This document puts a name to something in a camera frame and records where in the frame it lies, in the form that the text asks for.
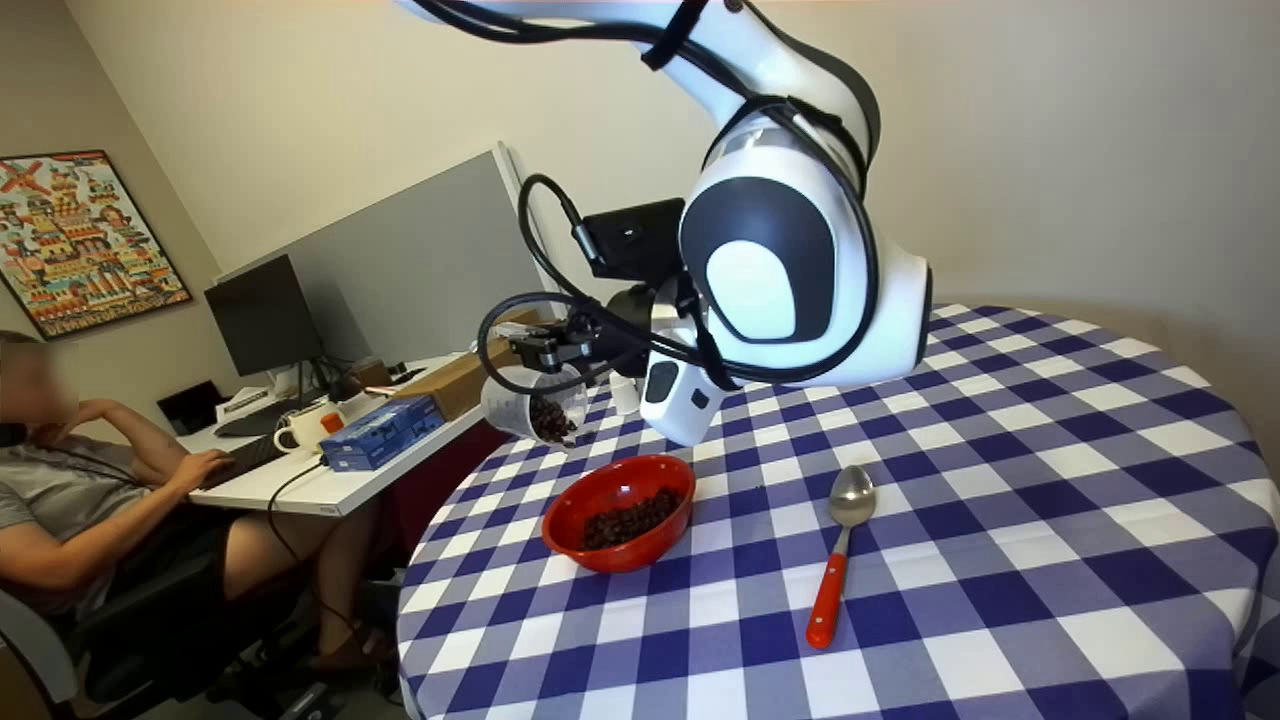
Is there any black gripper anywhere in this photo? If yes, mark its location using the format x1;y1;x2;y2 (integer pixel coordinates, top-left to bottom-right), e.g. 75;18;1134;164
512;294;651;379

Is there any clear glass measuring cup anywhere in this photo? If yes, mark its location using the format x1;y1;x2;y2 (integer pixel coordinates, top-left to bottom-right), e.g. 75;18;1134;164
481;379;578;443

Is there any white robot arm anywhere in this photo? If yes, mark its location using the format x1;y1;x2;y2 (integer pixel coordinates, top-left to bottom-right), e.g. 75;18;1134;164
400;0;934;443

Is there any red plastic bowl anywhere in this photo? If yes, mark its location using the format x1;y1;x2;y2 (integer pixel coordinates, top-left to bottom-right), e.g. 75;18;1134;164
540;455;698;576

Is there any long cardboard box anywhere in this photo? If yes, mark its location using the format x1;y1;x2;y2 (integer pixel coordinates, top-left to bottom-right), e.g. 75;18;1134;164
394;354;487;421

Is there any grey partition panel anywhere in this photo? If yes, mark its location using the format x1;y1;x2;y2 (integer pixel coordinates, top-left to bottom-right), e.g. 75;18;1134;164
288;143;544;370

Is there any blue box on desk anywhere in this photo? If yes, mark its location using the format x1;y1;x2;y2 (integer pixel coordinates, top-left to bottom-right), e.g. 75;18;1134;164
321;400;443;472

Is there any white desk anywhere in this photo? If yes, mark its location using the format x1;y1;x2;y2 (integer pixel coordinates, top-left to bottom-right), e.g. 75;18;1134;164
197;354;483;518

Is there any white mug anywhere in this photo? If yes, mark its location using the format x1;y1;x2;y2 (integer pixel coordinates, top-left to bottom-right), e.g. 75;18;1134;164
272;410;330;454

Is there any black computer monitor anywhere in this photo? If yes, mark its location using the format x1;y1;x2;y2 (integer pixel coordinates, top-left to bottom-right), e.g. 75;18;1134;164
203;255;321;378

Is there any blue white checkered tablecloth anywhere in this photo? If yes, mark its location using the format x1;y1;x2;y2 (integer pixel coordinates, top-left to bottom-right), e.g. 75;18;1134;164
397;303;1278;720

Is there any office chair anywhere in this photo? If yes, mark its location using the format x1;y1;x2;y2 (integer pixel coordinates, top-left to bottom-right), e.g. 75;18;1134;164
0;542;311;720

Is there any seated person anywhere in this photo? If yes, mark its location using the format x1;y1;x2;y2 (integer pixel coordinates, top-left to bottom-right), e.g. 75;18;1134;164
0;331;378;675

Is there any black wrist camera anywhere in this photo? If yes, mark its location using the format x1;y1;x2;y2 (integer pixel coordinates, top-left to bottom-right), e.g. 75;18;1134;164
579;202;683;279

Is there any red handled metal spoon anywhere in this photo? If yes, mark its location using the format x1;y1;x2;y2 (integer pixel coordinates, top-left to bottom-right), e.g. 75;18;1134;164
804;470;875;650

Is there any framed colourful wall picture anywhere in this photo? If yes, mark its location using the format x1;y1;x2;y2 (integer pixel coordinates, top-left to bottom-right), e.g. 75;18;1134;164
0;149;191;336

